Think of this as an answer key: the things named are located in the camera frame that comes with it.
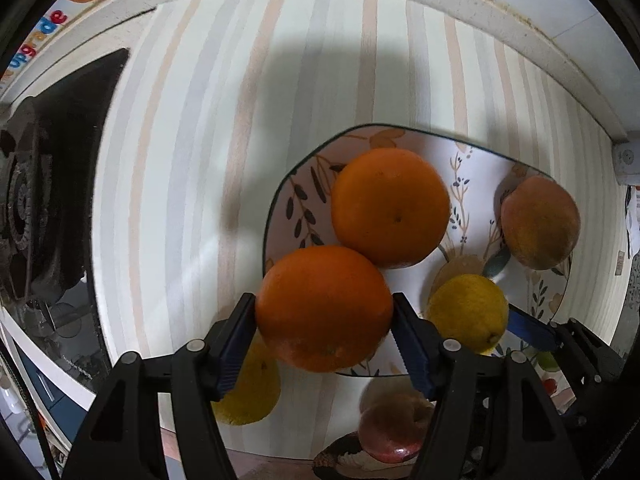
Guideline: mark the colourful letter wall sticker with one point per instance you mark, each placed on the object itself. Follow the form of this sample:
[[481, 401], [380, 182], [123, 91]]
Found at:
[[37, 40]]

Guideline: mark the yellow lemon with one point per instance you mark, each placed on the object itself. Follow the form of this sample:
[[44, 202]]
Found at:
[[467, 312], [255, 395]]

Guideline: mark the white folded cloth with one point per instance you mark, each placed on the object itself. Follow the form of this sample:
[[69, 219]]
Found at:
[[633, 215]]

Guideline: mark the blue cabinet drawer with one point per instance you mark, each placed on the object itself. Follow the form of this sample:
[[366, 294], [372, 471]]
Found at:
[[42, 397]]

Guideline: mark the orange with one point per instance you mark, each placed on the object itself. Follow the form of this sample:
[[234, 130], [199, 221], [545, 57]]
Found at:
[[390, 207], [324, 310]]

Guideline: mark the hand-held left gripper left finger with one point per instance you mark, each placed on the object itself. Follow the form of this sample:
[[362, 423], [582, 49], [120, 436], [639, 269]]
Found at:
[[237, 347]]

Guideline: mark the black gas stove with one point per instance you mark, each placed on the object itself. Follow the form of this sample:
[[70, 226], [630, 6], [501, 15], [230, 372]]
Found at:
[[60, 160]]

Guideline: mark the striped tablecloth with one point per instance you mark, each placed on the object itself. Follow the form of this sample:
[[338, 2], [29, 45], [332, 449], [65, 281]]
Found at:
[[200, 160]]

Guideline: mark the floral oval plate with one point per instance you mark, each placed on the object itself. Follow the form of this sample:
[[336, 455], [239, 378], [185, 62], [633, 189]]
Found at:
[[480, 170]]

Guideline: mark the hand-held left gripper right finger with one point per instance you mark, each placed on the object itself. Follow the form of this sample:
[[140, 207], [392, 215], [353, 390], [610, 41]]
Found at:
[[410, 345]]

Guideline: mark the red cherry tomato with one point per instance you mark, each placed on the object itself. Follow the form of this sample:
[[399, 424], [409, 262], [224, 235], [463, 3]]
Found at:
[[550, 385]]

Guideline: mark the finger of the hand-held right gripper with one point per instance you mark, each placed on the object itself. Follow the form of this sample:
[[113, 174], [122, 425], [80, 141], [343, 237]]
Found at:
[[582, 407], [530, 331]]

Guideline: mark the green apple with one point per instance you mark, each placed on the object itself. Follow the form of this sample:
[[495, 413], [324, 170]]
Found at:
[[547, 360]]

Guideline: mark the brownish red apple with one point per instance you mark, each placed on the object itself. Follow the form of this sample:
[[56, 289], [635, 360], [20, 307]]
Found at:
[[540, 222]]

